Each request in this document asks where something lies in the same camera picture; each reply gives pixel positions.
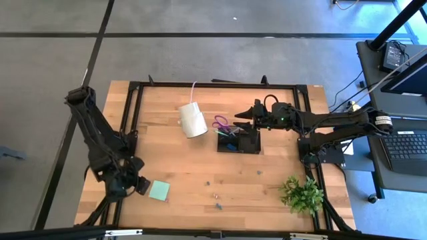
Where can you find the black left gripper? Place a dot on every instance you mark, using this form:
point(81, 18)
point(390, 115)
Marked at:
point(120, 181)

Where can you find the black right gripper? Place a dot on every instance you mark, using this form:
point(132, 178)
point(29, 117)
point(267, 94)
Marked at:
point(280, 116)

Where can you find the blue grey pencil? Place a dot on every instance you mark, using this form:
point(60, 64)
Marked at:
point(240, 128)

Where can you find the green sticky note pad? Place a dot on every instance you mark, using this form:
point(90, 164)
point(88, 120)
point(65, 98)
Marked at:
point(159, 190)

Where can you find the small blue block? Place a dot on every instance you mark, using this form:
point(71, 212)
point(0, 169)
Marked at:
point(231, 147)

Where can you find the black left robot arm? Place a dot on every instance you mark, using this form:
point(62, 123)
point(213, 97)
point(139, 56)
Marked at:
point(86, 113)

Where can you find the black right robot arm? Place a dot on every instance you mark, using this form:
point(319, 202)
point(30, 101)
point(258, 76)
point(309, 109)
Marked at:
point(340, 120)

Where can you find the black mesh desk organizer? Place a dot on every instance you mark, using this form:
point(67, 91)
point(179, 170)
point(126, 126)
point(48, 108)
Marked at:
point(255, 146)

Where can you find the small green artificial plant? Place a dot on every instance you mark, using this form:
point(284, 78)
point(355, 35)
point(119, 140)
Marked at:
point(302, 198)

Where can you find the white paper sheet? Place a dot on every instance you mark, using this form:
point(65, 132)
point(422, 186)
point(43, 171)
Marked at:
point(349, 148)

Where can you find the small yellow floor object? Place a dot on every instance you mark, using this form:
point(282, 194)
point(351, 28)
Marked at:
point(354, 106)

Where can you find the small black plug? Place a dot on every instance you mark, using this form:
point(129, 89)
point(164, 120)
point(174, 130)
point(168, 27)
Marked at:
point(362, 84)

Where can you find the black caster wheel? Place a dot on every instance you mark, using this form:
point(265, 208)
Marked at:
point(373, 199)

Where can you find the black power adapter box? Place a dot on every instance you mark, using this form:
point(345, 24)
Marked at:
point(392, 56)

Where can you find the black laptop keyboard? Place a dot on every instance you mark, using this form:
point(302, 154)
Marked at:
point(405, 150)

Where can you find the grey side desk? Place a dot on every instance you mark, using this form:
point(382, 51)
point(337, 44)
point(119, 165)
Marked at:
point(412, 108)

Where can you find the black computer monitor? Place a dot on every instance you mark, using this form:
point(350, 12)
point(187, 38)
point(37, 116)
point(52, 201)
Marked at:
point(410, 81)

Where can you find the black vertical pole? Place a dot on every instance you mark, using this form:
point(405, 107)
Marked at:
point(397, 25)

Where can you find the black aluminium table frame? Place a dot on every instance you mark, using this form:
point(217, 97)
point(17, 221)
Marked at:
point(233, 85)

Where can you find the silver frame bracket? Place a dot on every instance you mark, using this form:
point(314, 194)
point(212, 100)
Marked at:
point(123, 232)
point(308, 236)

